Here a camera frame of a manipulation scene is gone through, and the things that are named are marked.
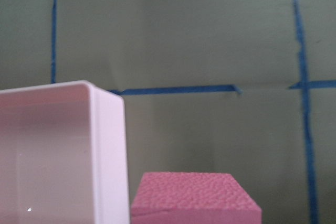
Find red foam block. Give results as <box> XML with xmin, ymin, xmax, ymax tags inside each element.
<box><xmin>131</xmin><ymin>172</ymin><xmax>262</xmax><ymax>223</ymax></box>

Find pink plastic bin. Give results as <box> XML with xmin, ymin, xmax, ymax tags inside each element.
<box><xmin>1</xmin><ymin>81</ymin><xmax>130</xmax><ymax>223</ymax></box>

